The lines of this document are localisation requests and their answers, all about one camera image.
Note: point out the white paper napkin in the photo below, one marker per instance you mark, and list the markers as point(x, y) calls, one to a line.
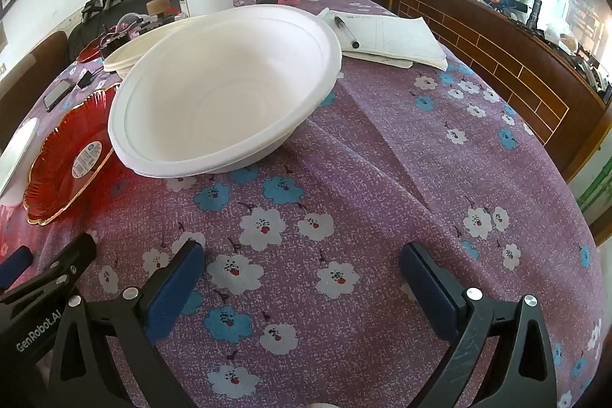
point(397, 37)

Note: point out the small black gadget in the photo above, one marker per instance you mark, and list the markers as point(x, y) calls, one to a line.
point(86, 79)

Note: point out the black round tin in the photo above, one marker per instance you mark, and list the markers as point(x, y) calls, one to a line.
point(117, 39)

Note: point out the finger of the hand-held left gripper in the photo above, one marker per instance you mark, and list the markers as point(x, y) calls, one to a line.
point(14, 264)
point(76, 257)

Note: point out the large white bowl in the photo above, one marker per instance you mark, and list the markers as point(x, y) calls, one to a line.
point(229, 73)
point(205, 171)

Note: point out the purple floral tablecloth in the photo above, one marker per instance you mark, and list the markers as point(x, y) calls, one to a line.
point(363, 159)

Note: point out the red glass plate gold rim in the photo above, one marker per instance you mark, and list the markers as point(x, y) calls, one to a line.
point(88, 53)
point(52, 164)

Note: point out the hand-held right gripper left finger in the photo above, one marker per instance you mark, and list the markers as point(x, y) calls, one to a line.
point(174, 288)

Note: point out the black pen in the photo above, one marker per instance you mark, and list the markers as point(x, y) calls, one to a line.
point(345, 30)

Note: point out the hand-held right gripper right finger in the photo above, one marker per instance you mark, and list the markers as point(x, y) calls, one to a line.
point(432, 288)

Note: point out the black smartphone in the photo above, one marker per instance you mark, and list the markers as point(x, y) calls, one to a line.
point(58, 95)

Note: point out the cream bowl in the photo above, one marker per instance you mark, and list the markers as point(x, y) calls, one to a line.
point(138, 47)

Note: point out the small white bowl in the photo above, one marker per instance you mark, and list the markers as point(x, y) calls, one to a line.
point(14, 159)

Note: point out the black flashlight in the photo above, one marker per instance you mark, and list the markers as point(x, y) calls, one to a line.
point(535, 12)

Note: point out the green pipe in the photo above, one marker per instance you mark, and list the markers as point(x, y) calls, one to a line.
point(595, 193)

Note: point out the brown wooden cabinet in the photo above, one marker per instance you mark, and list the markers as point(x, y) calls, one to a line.
point(502, 54)

